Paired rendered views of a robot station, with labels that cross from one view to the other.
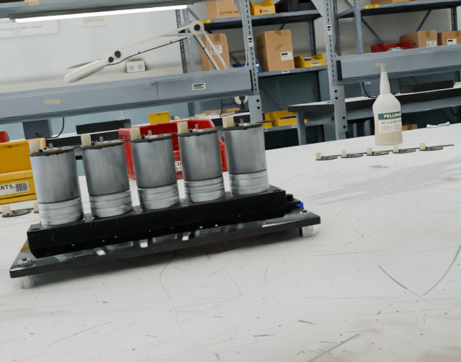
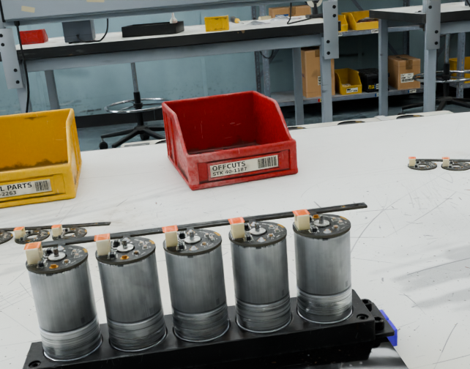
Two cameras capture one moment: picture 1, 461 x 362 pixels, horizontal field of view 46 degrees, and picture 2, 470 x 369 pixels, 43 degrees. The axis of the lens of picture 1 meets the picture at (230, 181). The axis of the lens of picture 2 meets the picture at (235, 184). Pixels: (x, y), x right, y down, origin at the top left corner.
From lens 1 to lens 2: 0.12 m
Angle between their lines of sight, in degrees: 11
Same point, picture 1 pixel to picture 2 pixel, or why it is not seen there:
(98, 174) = (118, 296)
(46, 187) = (48, 314)
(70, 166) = (80, 285)
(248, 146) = (327, 261)
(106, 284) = not seen: outside the picture
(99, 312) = not seen: outside the picture
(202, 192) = (258, 319)
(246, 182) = (321, 306)
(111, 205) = (135, 336)
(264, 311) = not seen: outside the picture
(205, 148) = (267, 264)
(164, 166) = (208, 287)
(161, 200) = (202, 329)
